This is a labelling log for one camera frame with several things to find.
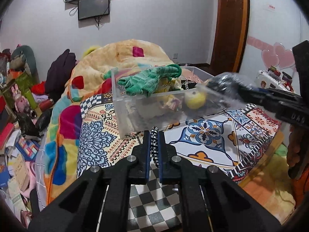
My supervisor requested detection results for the yellow face doll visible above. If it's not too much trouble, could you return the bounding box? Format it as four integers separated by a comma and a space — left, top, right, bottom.
184, 91, 206, 110

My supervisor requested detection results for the green knitted glove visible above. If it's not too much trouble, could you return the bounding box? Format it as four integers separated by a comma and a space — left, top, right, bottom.
117, 64, 182, 97

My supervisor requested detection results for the grey knit hat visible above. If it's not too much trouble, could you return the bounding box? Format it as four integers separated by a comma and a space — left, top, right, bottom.
195, 72, 258, 109

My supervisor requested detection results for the patterned bed sheet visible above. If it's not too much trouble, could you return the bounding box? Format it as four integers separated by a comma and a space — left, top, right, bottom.
77, 94, 281, 183

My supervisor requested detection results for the red thermos bottle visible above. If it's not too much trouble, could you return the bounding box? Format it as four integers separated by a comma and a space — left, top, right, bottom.
39, 98, 54, 112

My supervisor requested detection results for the hand in orange sleeve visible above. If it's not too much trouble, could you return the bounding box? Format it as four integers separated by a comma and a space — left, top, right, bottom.
286, 125, 308, 180

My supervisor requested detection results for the colourful patchwork fleece blanket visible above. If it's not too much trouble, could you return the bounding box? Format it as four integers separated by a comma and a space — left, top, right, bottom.
43, 39, 172, 204

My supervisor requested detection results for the clear plastic storage box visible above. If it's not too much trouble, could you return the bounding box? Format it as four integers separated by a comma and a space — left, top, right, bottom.
111, 67, 234, 138

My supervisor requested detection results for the black white checkered cloth bag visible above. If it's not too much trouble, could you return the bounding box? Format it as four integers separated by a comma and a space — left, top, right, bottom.
126, 126, 183, 232

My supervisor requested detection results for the small dark wall monitor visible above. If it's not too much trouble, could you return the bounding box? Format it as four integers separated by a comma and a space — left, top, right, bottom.
78, 0, 110, 20

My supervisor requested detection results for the green cardboard box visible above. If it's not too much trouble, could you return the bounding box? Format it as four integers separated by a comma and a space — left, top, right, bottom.
1, 72, 34, 109

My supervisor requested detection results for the brown wooden door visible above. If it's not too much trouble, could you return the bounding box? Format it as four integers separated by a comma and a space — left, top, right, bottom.
210, 0, 250, 75

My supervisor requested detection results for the grey plush toy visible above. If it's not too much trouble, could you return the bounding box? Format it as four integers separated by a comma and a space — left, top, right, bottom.
9, 45, 39, 82

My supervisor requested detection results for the pink bunny doll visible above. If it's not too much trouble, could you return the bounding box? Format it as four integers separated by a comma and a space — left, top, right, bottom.
11, 84, 29, 113

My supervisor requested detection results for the dark purple garment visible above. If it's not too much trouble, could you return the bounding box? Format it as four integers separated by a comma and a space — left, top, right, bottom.
45, 49, 76, 102

